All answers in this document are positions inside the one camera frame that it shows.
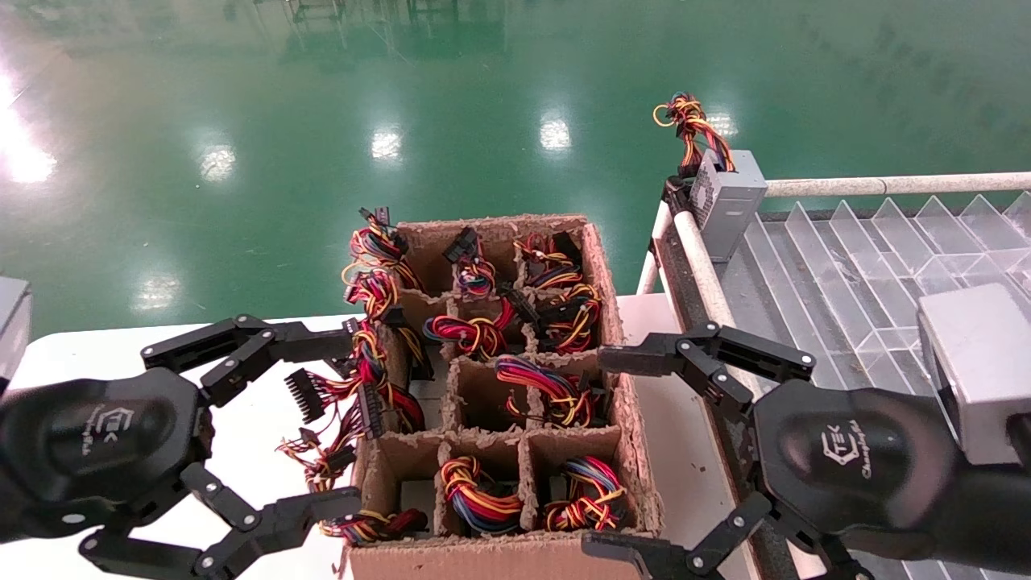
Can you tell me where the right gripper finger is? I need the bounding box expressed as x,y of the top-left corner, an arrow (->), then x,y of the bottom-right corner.
582,491 -> 875,580

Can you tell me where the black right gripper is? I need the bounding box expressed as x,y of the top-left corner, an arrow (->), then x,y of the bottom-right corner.
598,322 -> 1031,577

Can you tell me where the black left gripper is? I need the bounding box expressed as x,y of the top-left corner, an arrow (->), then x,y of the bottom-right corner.
0,314 -> 363,580

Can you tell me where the power supply with coloured wires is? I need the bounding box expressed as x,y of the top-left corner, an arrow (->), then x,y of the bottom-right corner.
515,231 -> 585,291
345,270 -> 436,381
342,207 -> 424,292
652,93 -> 768,263
494,354 -> 609,429
532,282 -> 603,355
443,227 -> 498,299

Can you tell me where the dark grey shelf board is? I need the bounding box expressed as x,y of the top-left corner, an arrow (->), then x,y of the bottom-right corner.
654,193 -> 1031,580

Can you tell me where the cardboard box with dividers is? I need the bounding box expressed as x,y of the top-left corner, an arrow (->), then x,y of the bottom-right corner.
334,213 -> 665,580

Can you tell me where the clear acrylic divided tray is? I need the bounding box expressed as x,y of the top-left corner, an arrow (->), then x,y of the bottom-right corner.
721,192 -> 1031,580

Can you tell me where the wire bundle front right cell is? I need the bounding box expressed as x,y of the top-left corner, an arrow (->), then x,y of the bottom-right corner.
541,456 -> 627,532

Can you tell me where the wire bundle cell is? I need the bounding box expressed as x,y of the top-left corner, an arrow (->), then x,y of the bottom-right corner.
541,456 -> 627,532
423,296 -> 532,361
439,455 -> 526,537

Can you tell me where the wire bundle front middle cell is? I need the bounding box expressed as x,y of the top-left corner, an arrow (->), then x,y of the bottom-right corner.
439,455 -> 526,537

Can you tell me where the wire bundle centre back cell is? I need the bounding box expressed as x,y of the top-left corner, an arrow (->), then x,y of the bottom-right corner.
423,296 -> 532,361

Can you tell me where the white pipe rack frame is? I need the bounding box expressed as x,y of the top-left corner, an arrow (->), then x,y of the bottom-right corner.
636,171 -> 1031,580

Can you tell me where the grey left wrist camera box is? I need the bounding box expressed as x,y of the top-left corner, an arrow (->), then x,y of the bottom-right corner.
0,276 -> 33,392

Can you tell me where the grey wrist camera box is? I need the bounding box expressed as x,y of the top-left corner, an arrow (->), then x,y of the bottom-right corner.
0,276 -> 33,392
918,284 -> 1031,466

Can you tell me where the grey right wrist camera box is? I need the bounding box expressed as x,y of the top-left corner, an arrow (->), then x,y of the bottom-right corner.
918,284 -> 1031,466

